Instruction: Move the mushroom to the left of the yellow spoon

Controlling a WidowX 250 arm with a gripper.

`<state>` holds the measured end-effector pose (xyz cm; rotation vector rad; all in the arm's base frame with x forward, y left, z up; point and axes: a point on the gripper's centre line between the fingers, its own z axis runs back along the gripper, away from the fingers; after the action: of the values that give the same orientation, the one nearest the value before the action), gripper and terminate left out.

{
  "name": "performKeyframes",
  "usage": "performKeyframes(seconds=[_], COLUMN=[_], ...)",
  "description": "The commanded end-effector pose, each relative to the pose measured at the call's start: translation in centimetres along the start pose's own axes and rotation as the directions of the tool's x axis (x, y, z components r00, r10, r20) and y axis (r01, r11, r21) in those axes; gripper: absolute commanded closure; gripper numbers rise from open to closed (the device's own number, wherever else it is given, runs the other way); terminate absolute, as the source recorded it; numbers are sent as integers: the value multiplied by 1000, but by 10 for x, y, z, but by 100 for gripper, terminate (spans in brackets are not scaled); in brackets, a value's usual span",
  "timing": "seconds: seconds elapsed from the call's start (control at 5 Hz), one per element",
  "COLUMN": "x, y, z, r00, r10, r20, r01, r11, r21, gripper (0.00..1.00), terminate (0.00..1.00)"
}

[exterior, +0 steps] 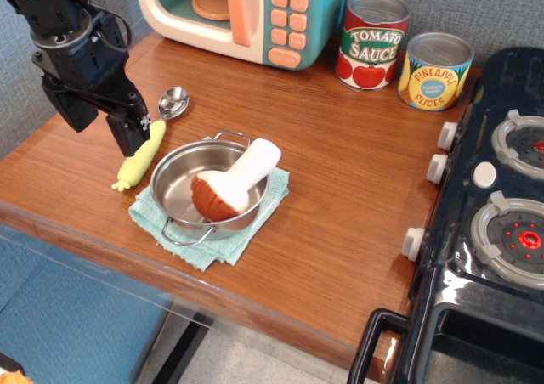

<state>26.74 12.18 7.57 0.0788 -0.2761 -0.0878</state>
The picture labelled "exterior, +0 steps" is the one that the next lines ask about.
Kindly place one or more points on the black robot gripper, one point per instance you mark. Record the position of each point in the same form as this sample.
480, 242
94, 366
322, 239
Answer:
83, 54

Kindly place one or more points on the plush brown white mushroom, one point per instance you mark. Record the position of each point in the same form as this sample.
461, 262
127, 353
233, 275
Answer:
222, 195

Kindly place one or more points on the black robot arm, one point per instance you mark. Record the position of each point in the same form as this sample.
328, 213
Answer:
42, 1

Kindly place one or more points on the small stainless steel pot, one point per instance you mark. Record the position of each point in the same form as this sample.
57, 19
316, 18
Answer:
170, 188

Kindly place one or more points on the teal folded dish cloth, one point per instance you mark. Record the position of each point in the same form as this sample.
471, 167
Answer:
145, 212

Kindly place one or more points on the teal toy microwave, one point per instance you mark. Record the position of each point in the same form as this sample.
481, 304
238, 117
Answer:
286, 34

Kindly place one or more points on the orange plush object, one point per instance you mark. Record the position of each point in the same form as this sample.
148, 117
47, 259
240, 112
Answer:
14, 377

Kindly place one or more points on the tomato sauce can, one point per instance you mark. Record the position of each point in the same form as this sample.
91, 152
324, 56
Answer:
373, 31

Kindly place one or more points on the pineapple slices can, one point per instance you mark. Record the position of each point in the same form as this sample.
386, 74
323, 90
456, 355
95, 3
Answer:
435, 69

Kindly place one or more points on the black toy stove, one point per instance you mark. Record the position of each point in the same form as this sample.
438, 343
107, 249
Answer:
476, 313

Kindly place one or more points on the yellow handled metal spoon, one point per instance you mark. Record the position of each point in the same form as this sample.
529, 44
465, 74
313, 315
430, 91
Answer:
172, 104

